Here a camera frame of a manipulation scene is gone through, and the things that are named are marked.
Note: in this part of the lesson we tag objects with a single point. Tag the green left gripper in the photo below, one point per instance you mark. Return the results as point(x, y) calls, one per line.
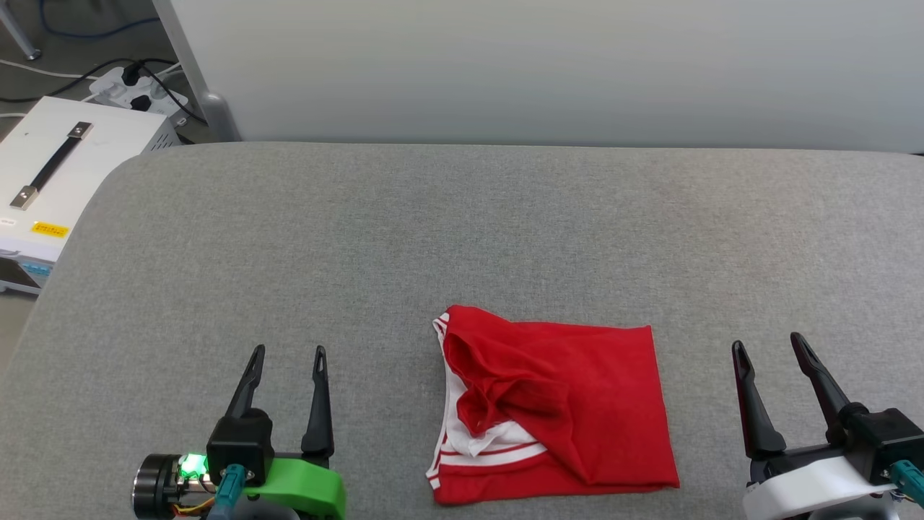
point(310, 487)

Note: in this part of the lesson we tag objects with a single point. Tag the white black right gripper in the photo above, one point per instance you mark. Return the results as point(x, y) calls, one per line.
point(801, 487)

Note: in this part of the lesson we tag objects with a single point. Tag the red and white garment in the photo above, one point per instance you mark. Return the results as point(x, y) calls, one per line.
point(599, 404)

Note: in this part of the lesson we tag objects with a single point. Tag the yellow warning label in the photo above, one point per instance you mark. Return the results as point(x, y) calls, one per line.
point(50, 230)

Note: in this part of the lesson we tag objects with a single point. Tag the white metal equipment box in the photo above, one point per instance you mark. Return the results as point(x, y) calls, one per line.
point(108, 155)

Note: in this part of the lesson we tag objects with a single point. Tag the white power strip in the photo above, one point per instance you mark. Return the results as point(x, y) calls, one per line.
point(162, 97)

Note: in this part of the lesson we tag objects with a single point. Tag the black power plug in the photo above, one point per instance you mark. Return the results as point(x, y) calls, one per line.
point(132, 74)
point(141, 103)

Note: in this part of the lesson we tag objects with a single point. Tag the grey metal chair leg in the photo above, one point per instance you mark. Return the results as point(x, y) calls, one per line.
point(18, 32)

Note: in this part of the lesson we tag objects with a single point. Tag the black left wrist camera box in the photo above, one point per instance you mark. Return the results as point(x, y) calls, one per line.
point(242, 440)

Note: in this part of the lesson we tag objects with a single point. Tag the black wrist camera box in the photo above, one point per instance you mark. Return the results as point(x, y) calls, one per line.
point(242, 440)
point(884, 437)

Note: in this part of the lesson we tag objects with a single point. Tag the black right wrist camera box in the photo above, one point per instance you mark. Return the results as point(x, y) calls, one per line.
point(884, 437)

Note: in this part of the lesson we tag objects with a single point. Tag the grey partition post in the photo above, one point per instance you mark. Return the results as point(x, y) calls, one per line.
point(216, 115)

